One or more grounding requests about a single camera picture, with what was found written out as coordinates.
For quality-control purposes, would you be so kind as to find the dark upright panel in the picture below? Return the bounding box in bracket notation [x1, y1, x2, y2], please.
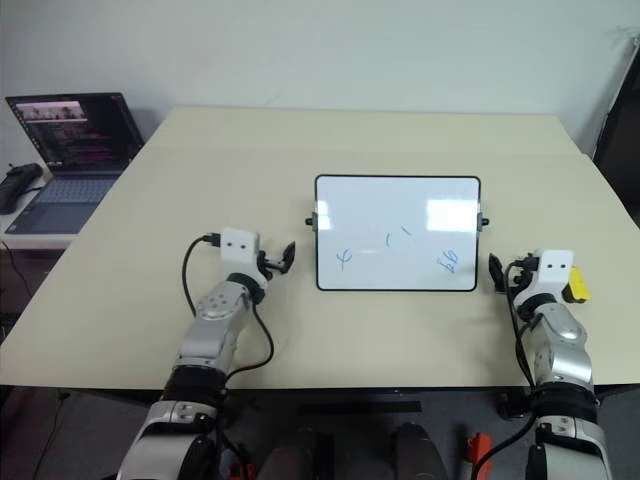
[593, 87, 640, 227]

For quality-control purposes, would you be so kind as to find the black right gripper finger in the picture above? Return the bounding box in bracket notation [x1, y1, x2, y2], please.
[488, 253, 506, 294]

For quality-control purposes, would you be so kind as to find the open grey laptop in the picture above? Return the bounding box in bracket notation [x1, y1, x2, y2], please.
[5, 91, 147, 236]

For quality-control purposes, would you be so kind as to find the orange plastic clamp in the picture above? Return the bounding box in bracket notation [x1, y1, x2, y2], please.
[465, 431, 489, 464]

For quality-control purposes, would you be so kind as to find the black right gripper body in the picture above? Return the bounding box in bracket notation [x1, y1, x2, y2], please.
[503, 254, 540, 294]

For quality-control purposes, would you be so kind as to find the dark rounded shape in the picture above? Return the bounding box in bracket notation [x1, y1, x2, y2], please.
[389, 422, 449, 480]

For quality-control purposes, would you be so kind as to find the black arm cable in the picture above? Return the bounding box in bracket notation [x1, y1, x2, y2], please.
[503, 260, 537, 394]
[182, 230, 275, 376]

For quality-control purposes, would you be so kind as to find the black bar under table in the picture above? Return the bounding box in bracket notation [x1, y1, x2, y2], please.
[298, 399, 423, 416]

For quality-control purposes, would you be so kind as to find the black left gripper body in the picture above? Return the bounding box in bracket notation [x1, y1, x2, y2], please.
[255, 248, 282, 281]

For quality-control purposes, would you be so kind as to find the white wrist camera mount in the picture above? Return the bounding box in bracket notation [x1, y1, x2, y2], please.
[514, 248, 575, 307]
[219, 227, 262, 276]

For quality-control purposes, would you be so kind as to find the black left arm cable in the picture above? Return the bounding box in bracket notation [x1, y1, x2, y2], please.
[182, 230, 275, 376]

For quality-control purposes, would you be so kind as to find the yellow whiteboard eraser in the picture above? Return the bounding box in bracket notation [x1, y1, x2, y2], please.
[562, 266, 592, 305]

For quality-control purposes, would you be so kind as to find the black handheld controller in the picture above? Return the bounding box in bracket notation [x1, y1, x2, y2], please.
[0, 162, 45, 216]

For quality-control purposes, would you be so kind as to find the black framed desktop whiteboard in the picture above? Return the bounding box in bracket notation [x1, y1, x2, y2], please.
[304, 174, 492, 293]

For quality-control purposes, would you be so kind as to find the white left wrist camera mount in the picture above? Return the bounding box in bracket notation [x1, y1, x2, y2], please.
[219, 227, 262, 276]

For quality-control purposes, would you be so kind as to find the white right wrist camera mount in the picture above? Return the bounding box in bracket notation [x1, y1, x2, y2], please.
[514, 248, 575, 307]

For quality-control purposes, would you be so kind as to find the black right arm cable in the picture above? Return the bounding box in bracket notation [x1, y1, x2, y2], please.
[503, 260, 537, 394]

